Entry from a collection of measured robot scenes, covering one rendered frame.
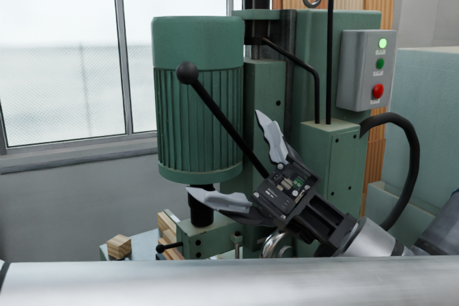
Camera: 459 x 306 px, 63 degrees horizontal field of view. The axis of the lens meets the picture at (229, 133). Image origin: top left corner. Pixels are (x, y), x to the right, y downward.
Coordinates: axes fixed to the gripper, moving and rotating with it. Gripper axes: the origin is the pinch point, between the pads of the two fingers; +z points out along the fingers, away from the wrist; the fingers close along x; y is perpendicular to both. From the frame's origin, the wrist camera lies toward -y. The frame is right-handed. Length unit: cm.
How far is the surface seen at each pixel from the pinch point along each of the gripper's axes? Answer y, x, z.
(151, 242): -57, 22, 12
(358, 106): -18.9, -28.3, -10.4
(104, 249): -54, 32, 20
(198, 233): -29.4, 11.3, -0.8
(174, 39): -2.3, -9.9, 19.6
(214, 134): -12.7, -3.8, 6.2
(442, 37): -184, -202, -17
